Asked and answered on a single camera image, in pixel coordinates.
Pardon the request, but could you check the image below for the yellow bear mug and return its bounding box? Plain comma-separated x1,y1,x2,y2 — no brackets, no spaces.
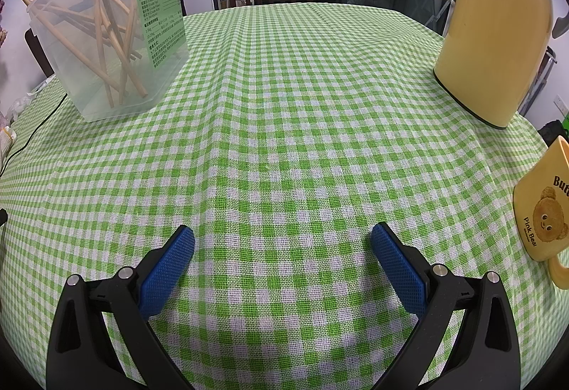
512,136,569,288

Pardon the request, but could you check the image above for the clear plastic container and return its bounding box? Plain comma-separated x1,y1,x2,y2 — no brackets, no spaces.
27,0,193,123

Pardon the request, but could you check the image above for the black bag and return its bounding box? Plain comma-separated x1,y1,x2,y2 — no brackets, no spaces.
536,120,569,146

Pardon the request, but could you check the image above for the black cable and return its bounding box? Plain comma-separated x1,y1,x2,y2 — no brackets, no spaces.
0,92,65,175

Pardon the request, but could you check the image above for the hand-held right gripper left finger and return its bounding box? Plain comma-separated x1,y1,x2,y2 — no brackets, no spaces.
46,225,196,390

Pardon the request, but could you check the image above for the green checked tablecloth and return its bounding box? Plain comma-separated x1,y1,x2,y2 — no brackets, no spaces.
0,3,554,390

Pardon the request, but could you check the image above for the metal drying rack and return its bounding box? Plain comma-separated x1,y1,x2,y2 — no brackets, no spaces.
424,0,560,117

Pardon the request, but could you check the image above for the bunch of wooden chopsticks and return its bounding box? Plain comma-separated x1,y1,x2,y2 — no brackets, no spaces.
13,0,179,108

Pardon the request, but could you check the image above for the yellow thermos jug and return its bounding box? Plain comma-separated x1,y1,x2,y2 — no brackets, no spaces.
433,0,569,130

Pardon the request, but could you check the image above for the white crumpled cloth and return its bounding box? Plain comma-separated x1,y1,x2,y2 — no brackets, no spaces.
10,79,56,119

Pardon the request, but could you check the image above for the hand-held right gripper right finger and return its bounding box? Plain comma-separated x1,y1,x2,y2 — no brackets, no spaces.
370,222,522,390

